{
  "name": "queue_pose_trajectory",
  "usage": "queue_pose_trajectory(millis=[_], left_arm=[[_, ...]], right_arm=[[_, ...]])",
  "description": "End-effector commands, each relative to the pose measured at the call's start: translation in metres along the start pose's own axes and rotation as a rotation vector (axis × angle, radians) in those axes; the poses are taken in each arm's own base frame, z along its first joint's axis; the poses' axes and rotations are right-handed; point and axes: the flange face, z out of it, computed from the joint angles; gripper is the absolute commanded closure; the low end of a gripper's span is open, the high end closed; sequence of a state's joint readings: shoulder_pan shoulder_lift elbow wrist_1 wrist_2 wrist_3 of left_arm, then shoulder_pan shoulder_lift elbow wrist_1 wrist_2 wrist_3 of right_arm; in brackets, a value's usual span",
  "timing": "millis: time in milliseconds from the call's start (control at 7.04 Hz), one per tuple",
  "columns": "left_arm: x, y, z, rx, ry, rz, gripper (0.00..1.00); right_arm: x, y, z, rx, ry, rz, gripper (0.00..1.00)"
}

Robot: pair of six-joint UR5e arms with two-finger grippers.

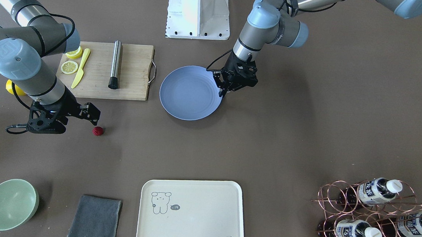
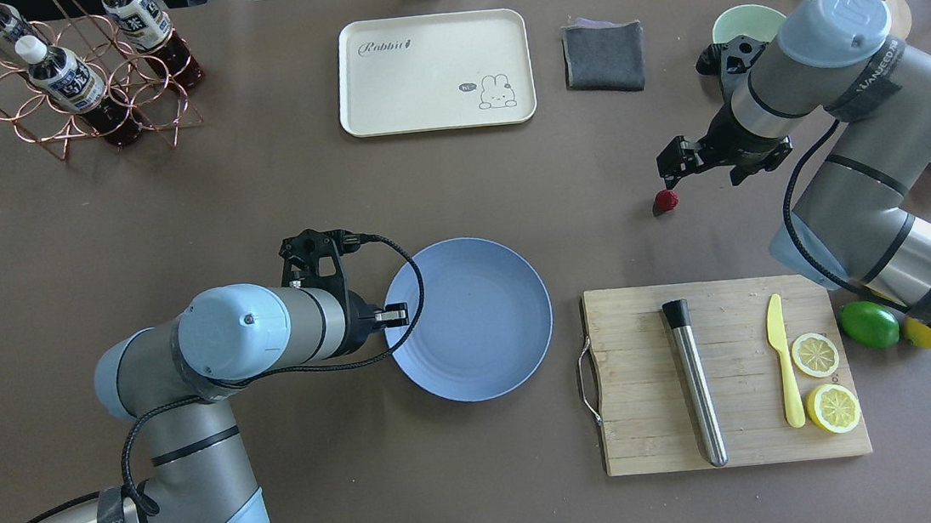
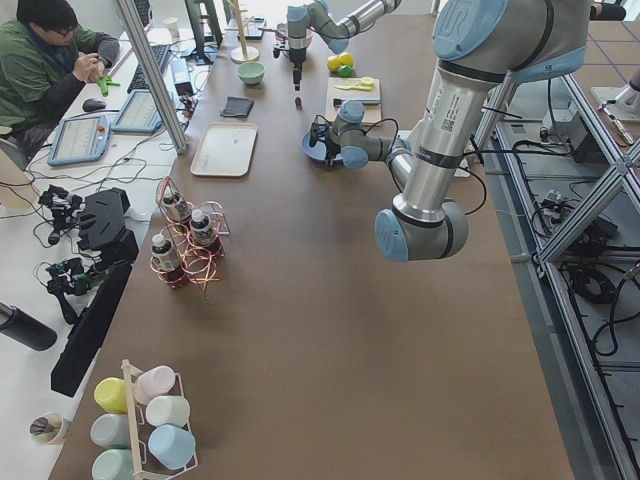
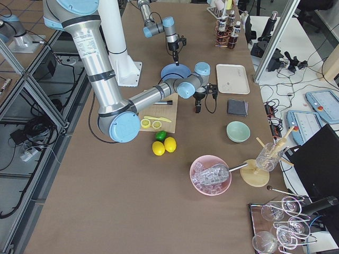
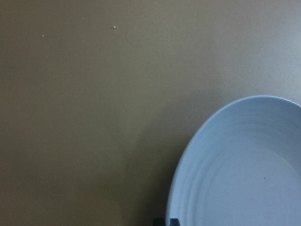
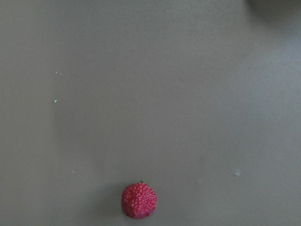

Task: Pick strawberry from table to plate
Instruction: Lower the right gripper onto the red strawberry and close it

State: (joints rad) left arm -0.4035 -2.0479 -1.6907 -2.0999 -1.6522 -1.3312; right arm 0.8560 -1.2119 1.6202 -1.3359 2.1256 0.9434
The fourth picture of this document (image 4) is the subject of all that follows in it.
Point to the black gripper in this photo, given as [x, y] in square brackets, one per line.
[199, 97]
[172, 46]

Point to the blue round plate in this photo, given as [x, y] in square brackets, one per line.
[175, 71]

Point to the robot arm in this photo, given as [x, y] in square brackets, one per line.
[154, 25]
[97, 32]

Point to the wooden cutting board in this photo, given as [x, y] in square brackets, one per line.
[162, 110]

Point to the cream rectangular tray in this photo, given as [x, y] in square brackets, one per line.
[232, 79]

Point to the grey folded cloth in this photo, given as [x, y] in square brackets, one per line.
[236, 107]

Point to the mint green bowl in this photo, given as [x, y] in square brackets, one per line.
[238, 131]

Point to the dark drink bottle front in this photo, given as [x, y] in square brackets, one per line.
[221, 34]

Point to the dark drink bottle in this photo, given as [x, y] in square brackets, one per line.
[221, 34]
[234, 35]
[231, 20]

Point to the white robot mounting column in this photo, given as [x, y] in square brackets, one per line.
[126, 70]

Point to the green lime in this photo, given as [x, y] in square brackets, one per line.
[161, 135]

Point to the yellow lemon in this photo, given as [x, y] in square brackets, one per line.
[170, 144]
[158, 148]

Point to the yellow plastic knife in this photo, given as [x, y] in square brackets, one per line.
[157, 118]

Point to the dark drink bottle middle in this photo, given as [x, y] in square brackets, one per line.
[234, 35]

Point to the white cup rack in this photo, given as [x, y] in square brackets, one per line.
[219, 8]

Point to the dark drink bottle back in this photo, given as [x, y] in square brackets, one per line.
[231, 20]

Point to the metal ice scoop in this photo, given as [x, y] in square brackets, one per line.
[221, 173]

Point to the pink bowl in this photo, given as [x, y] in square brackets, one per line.
[207, 161]

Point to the pile of clear ice cubes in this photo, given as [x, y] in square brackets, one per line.
[200, 178]

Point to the clear glass on stand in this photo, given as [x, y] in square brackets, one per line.
[268, 157]

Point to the wooden cup tree stand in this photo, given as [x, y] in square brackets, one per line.
[256, 177]

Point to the black flask bottle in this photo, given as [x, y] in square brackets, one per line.
[269, 25]

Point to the teach pendant near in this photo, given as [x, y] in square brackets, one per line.
[306, 124]

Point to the teach pendant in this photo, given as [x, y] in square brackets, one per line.
[325, 103]
[306, 124]

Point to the teach pendant far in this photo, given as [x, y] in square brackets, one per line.
[325, 103]

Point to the wine glass tray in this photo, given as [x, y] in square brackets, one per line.
[265, 220]

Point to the knife with black handle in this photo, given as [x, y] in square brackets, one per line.
[170, 102]

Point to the copper wire bottle rack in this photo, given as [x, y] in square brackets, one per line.
[227, 32]

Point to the aluminium frame post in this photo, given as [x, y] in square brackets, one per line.
[277, 34]

